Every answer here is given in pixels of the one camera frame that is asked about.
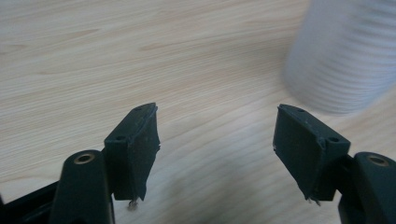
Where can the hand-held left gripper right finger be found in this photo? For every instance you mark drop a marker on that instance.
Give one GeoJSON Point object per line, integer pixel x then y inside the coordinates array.
{"type": "Point", "coordinates": [306, 149]}

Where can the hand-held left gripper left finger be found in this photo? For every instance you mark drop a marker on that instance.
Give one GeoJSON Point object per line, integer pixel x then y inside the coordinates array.
{"type": "Point", "coordinates": [134, 155]}

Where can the clear plastic cup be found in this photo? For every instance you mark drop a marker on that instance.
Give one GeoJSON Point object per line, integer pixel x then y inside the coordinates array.
{"type": "Point", "coordinates": [345, 56]}

